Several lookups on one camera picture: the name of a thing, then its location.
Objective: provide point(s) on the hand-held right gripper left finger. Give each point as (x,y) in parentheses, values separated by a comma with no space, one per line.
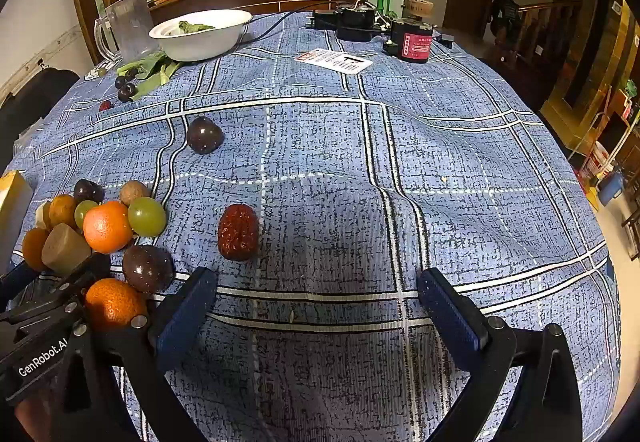
(185,317)

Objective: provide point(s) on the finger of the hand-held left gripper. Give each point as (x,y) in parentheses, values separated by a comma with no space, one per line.
(85,269)
(20,277)

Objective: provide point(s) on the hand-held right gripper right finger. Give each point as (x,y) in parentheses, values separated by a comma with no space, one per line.
(450,317)

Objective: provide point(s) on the tan sugarcane chunk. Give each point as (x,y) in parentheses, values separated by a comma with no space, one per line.
(62,249)

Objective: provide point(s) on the small orange kumquat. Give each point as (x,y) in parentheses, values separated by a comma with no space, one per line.
(34,249)
(61,209)

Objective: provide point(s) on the orange mandarin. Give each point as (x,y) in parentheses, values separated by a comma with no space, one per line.
(112,304)
(107,227)

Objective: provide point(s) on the yellow-edged white foam tray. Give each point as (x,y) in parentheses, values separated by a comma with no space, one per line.
(12,222)

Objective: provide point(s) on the small green grape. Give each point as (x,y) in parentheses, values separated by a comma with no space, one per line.
(82,212)

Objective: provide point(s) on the dark purple passion fruit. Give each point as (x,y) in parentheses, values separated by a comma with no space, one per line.
(88,191)
(204,135)
(147,268)

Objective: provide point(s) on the pale sugarcane chunk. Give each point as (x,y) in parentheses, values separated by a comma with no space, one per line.
(42,217)

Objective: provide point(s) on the large green grape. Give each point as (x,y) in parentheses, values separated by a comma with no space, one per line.
(147,217)

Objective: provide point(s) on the brown walnut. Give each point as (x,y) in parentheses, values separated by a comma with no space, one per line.
(132,192)

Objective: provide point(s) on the red jujube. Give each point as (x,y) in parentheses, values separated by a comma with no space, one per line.
(238,232)

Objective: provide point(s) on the small red cherry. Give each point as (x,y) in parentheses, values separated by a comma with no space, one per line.
(104,105)

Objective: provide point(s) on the blue plaid tablecloth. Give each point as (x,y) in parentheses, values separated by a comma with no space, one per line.
(350,172)

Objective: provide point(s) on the black sofa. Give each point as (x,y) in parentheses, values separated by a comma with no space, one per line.
(45,92)

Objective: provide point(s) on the dark grape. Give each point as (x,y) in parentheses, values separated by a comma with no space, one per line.
(126,92)
(120,82)
(133,72)

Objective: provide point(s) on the blue bucket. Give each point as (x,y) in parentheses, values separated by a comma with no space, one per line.
(611,189)

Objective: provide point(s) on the green vegetable leaves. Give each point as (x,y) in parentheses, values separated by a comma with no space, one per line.
(150,72)

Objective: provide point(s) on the white bucket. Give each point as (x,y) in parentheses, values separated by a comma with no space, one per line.
(595,158)

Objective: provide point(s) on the clear glass pitcher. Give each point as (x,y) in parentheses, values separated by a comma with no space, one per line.
(127,32)

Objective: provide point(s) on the white bowl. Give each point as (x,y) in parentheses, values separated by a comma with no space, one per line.
(200,45)

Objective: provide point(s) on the green vegetable scraps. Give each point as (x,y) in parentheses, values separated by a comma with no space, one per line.
(192,27)

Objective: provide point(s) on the black red cylinder can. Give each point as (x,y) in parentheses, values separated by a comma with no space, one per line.
(412,42)

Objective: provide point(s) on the white red paper leaflet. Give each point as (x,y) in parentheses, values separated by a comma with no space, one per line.
(335,61)

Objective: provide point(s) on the black power adapter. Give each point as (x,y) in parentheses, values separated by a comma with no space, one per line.
(350,25)

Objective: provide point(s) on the dark hanging jacket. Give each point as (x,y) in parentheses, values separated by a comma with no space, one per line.
(505,12)

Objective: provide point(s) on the wooden stair railing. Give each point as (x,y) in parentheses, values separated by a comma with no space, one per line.
(545,22)

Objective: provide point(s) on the golden wooden door frame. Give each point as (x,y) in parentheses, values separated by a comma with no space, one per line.
(595,47)

